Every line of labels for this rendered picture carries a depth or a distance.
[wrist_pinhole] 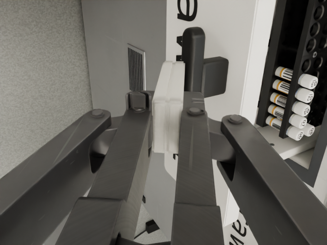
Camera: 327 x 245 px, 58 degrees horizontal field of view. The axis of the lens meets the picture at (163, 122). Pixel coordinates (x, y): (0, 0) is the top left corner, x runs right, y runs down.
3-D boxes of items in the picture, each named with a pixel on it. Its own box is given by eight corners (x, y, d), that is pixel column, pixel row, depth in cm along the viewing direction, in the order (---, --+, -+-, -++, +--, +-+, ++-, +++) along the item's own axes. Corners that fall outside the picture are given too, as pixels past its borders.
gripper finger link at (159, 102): (166, 154, 15) (152, 153, 15) (172, 100, 22) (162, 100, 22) (167, 101, 14) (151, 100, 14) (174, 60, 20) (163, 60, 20)
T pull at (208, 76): (177, 125, 23) (187, 132, 22) (180, 26, 20) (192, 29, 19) (213, 115, 25) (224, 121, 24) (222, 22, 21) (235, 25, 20)
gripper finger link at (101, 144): (148, 160, 14) (85, 156, 14) (158, 113, 18) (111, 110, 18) (148, 132, 13) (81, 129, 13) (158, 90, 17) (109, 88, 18)
